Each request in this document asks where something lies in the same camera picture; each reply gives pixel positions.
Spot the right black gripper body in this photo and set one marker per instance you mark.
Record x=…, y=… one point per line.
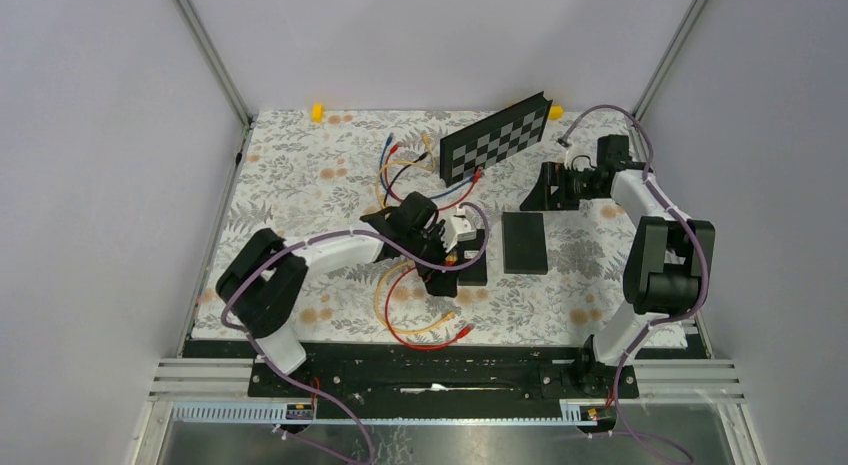
x=580, y=186

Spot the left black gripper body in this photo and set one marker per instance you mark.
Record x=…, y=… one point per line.
x=431, y=247

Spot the black network switch box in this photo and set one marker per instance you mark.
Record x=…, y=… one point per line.
x=524, y=243

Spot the small black adapter box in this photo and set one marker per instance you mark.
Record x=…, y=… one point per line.
x=467, y=250

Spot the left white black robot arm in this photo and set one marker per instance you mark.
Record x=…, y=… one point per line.
x=261, y=286

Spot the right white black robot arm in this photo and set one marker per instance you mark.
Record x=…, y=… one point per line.
x=666, y=274

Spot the right yellow corner clip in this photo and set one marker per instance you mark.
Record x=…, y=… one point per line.
x=555, y=112

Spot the yellow corner clip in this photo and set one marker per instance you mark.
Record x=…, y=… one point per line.
x=555, y=112
x=317, y=113

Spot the black white checkerboard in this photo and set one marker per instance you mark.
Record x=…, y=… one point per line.
x=493, y=139

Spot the floral patterned table mat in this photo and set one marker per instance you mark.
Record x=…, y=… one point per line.
x=301, y=179

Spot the left yellow corner clip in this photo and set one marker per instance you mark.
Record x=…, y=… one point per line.
x=317, y=113

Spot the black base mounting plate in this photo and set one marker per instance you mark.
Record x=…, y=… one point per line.
x=394, y=382

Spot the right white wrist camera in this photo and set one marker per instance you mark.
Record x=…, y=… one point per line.
x=571, y=149

